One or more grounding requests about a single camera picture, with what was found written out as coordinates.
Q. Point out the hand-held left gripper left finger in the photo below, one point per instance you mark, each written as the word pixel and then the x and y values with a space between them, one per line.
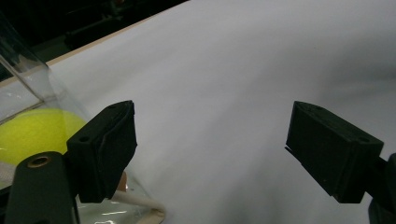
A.
pixel 102 149

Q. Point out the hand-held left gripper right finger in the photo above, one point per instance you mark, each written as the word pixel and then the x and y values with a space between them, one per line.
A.
pixel 330 149

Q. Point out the yellow tennis ball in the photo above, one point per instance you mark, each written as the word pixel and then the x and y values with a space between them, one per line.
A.
pixel 31 133

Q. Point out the clear plastic bag beige trim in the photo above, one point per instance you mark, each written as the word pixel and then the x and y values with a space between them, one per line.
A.
pixel 34 87

